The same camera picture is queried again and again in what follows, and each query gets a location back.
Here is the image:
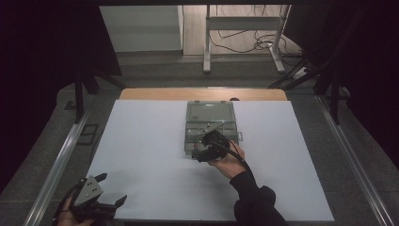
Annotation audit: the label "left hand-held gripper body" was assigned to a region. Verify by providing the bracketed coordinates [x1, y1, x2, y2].
[69, 175, 117, 221]

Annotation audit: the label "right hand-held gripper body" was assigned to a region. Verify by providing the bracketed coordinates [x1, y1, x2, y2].
[197, 129, 231, 163]

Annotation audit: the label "clear plastic compartment box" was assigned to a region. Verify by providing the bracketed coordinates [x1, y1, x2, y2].
[184, 100, 244, 157]

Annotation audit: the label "person's right hand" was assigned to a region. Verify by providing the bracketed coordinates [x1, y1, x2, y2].
[206, 140, 247, 181]

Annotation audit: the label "person's left hand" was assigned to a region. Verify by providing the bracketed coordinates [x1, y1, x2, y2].
[56, 197, 96, 226]

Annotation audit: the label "white table sheet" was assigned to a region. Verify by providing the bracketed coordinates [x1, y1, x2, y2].
[86, 99, 335, 223]

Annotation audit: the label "wooden table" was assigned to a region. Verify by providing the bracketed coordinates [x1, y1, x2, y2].
[119, 87, 288, 102]

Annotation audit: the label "black metal stand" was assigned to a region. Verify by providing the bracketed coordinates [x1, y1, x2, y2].
[72, 65, 128, 124]
[268, 8, 370, 126]

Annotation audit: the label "black curtain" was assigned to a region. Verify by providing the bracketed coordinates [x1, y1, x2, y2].
[0, 0, 123, 192]
[283, 0, 399, 170]

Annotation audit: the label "white power strip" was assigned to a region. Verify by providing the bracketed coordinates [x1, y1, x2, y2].
[292, 66, 309, 80]

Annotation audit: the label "pale grey panel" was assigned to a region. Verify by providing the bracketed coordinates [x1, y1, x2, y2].
[99, 5, 184, 53]

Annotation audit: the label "right hand-held gripper black cable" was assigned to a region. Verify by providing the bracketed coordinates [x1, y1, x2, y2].
[209, 139, 253, 173]

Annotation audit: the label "aluminium rail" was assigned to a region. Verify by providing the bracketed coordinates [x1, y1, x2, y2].
[314, 93, 399, 226]
[23, 105, 93, 226]

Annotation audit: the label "black floor cables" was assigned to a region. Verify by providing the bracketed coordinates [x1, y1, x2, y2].
[208, 4, 304, 59]

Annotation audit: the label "white metal desk frame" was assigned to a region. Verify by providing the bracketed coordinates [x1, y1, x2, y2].
[202, 4, 292, 75]

